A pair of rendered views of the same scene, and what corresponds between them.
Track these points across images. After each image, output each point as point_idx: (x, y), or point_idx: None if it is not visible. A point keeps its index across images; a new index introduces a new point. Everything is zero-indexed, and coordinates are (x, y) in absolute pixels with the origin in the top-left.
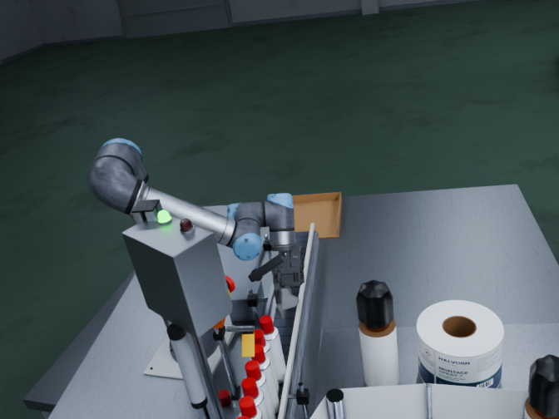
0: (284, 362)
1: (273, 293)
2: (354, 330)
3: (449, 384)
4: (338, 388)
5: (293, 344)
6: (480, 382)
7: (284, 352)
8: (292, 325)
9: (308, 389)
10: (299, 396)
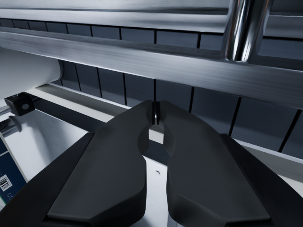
0: (82, 75)
1: (297, 107)
2: (162, 210)
3: None
4: (63, 143)
5: (80, 111)
6: None
7: (104, 77)
8: (196, 107)
9: (18, 116)
10: (6, 103)
